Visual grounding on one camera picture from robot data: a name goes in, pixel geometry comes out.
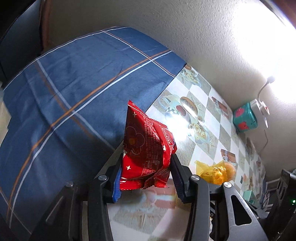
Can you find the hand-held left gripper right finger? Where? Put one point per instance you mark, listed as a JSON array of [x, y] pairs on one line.
[[179, 183]]

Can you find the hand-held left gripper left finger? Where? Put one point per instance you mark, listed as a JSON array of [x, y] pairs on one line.
[[116, 185]]

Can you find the red snack packet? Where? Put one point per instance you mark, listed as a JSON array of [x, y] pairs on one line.
[[143, 148]]

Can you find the yellow snack packet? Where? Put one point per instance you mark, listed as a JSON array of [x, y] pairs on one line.
[[208, 171]]

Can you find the round orange pastry packet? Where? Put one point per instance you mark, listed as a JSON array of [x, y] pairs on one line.
[[231, 171]]

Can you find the checkered printed tablecloth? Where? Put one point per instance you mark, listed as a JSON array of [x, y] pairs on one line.
[[208, 111]]

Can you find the white power strip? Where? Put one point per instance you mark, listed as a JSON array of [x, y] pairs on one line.
[[261, 111]]

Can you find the teal toy cube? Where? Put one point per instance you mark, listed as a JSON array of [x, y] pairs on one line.
[[244, 117]]

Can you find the blue plaid cloth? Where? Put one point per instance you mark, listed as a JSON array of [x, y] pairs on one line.
[[57, 104]]

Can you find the white gooseneck lamp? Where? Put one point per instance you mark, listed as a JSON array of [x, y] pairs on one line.
[[269, 80]]

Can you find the brown wooden frame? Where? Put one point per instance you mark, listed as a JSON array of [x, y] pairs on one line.
[[45, 23]]

